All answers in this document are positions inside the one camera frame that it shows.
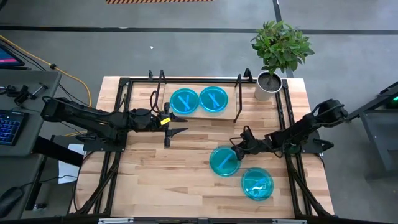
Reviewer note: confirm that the black metal shelf leg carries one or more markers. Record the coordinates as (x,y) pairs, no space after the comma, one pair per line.
(158,87)
(240,99)

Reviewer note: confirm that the grey raised desk top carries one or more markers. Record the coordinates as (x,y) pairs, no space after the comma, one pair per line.
(40,137)

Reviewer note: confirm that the black computer mouse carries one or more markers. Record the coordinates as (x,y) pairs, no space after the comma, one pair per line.
(11,200)

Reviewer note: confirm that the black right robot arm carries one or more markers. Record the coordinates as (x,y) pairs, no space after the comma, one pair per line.
(304,126)

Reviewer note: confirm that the yellow tape label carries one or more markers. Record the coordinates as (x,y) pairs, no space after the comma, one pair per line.
(165,121)

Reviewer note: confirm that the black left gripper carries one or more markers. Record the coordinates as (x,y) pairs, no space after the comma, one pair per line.
(146,119)

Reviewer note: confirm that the white paper sheet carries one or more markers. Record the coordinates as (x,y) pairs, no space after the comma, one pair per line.
(68,174)

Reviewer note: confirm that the black flat desk bracket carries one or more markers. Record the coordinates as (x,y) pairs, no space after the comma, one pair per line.
(56,152)

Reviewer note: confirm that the black aluminium table frame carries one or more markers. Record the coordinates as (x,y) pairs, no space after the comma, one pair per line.
(202,80)

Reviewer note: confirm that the silver aluminium bracket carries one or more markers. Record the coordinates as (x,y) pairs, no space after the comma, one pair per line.
(289,221)
(116,220)

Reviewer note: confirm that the grey metal cart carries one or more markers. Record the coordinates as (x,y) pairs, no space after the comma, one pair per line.
(379,130)

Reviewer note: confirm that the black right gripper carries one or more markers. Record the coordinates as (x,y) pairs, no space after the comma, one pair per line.
(253,145)

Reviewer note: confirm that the black computer monitor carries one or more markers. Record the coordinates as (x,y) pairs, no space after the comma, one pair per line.
(9,59)

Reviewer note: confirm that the dark low desk top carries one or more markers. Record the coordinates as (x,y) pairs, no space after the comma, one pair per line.
(18,171)

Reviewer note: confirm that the black metal rack frame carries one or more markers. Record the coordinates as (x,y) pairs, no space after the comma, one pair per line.
(211,116)

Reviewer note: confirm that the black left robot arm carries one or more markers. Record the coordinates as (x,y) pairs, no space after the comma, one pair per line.
(87,119)

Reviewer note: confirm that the black desk clamp tool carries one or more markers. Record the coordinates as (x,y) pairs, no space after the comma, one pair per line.
(21,93)

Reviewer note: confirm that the black backlit keyboard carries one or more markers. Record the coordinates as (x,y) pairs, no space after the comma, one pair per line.
(11,127)

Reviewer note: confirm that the white plant pot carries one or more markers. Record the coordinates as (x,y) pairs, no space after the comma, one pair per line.
(264,92)

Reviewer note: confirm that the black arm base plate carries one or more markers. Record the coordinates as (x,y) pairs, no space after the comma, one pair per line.
(105,148)
(320,145)

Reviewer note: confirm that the green leafy plant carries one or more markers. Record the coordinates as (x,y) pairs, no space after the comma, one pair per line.
(281,46)

